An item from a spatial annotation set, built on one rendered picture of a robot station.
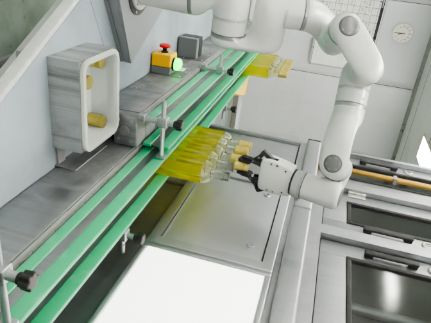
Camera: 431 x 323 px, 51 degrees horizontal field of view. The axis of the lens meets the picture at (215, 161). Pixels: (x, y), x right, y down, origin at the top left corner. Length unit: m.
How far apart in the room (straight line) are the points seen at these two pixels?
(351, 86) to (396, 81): 6.05
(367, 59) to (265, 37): 0.27
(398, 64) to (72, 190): 6.49
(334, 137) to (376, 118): 6.27
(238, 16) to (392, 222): 0.84
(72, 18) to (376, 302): 1.01
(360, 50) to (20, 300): 0.93
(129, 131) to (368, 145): 6.55
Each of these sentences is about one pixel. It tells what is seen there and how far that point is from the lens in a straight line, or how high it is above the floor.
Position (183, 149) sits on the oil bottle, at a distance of 1.34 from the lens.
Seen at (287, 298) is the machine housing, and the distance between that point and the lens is 1.11.
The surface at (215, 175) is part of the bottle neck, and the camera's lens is 1.27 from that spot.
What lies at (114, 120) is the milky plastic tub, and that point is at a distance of 1.22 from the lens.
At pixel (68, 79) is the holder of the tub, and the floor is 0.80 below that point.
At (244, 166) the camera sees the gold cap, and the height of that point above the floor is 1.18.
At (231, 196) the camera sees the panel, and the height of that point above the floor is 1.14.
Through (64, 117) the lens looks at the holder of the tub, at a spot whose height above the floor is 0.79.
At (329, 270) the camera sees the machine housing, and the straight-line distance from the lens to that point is 1.29.
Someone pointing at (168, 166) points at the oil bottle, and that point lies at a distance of 1.29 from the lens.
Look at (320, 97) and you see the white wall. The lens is 7.33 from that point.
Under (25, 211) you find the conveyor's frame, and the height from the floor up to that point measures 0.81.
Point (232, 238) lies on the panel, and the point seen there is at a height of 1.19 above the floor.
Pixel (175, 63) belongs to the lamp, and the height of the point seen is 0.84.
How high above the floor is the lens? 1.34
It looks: 11 degrees down
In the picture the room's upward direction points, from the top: 102 degrees clockwise
